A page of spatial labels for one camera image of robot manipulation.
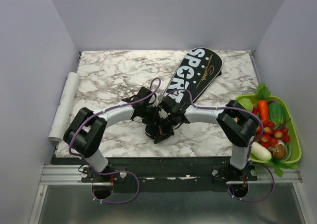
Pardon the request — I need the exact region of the brown mushroom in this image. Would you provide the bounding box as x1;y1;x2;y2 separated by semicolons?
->
273;144;287;160

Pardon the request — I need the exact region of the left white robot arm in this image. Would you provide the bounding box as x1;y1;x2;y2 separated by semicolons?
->
63;87;156;182

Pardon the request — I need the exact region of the orange carrot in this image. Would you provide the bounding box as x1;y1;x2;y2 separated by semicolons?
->
258;100;269;121

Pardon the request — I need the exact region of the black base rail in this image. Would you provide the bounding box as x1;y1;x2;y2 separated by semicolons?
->
81;155;258;194

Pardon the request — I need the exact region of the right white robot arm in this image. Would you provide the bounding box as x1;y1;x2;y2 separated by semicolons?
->
159;96;262;180

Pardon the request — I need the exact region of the white shuttlecock tube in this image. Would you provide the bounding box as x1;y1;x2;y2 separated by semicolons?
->
48;72;79;142

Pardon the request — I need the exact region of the green cabbage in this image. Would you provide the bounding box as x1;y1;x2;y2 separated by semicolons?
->
237;98;254;112

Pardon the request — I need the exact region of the green vegetable tray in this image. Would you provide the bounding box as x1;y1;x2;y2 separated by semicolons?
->
235;94;303;164

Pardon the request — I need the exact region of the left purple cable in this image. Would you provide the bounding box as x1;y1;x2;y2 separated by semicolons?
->
68;77;161;204

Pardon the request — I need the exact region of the black racket bag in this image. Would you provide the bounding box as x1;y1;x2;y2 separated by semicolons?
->
144;47;223;138

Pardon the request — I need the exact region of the white radish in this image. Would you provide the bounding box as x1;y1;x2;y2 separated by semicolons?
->
251;142;272;162

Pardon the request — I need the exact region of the red cherry tomatoes bunch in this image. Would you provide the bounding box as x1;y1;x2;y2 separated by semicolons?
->
256;120;291;148

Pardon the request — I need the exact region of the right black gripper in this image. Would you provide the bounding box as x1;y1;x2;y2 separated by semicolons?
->
154;113;177;144

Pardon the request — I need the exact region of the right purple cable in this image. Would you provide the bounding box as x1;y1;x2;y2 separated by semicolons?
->
170;89;275;202

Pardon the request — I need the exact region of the dark green leafy vegetable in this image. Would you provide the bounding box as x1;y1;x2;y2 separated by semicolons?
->
268;102;286;125

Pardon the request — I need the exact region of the purple cable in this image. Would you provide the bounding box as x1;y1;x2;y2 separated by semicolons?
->
68;77;161;204
170;89;275;202

